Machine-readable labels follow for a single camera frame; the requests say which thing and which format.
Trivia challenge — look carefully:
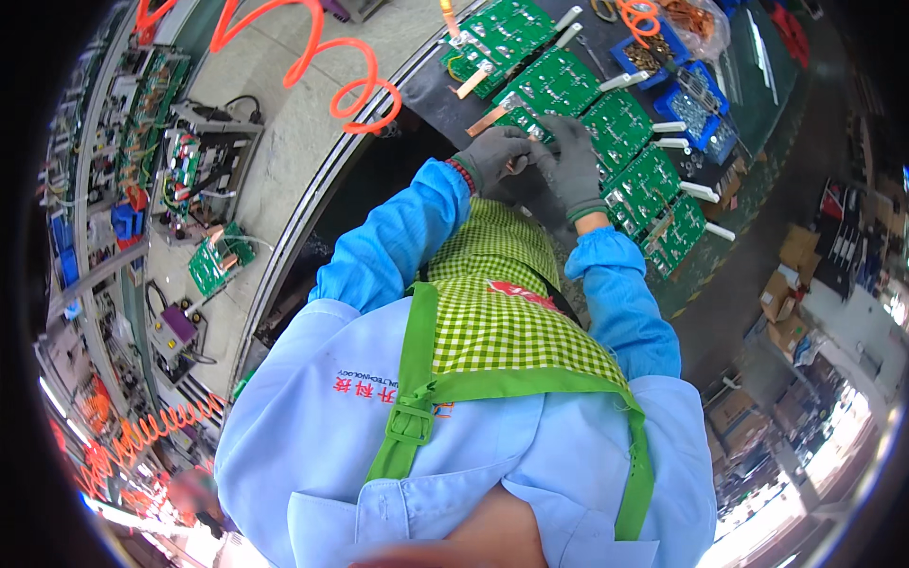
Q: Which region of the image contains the clear bag of copper parts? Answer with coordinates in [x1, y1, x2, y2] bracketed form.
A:
[659, 0, 732, 62]

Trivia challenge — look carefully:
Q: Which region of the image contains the grey machine chassis with wiring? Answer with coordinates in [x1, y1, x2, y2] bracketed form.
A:
[151, 98, 265, 244]

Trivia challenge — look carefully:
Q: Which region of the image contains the rack of electronic assemblies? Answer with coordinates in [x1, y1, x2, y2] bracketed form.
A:
[36, 41, 193, 320]

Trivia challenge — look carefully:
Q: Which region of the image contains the short orange coiled air hose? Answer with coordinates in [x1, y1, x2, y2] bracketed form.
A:
[614, 0, 663, 49]

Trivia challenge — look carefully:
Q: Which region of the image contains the person's left hand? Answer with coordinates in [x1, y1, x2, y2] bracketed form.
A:
[453, 126, 535, 195]

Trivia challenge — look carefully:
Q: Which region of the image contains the purple box device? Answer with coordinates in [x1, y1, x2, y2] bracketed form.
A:
[145, 283, 217, 386]

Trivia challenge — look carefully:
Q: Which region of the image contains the blue bin of silver screws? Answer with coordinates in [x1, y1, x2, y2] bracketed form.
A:
[652, 60, 730, 151]

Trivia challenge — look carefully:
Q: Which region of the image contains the small blue parts bin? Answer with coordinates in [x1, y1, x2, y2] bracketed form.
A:
[702, 116, 741, 166]

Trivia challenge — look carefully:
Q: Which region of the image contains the metal wrench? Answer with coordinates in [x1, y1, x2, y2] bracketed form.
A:
[577, 34, 610, 80]

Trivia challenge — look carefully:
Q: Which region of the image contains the person's right hand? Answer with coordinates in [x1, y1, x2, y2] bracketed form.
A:
[528, 114, 611, 223]

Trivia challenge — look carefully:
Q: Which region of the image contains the red bead bracelet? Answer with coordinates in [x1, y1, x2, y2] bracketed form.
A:
[445, 158, 478, 197]

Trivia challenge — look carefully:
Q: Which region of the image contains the person's body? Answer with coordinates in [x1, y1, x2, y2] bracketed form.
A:
[213, 197, 718, 568]

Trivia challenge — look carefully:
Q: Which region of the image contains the long orange coiled air hose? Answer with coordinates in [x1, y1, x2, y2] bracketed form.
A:
[134, 0, 403, 136]

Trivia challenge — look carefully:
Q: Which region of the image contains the flat copper bar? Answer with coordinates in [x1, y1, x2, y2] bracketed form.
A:
[464, 105, 509, 139]
[449, 65, 494, 101]

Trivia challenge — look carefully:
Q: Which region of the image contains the heap of cardboard cartons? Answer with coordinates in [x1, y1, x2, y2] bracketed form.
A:
[757, 224, 826, 359]

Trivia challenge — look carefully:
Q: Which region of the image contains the blue bin of brass parts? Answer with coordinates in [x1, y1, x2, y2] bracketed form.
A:
[609, 20, 691, 91]

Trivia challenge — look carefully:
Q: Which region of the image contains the green circuit board with coils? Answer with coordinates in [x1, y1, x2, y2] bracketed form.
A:
[187, 223, 257, 298]

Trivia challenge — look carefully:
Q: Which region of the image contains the bundle of orange coiled hoses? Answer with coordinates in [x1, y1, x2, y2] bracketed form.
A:
[71, 392, 230, 499]

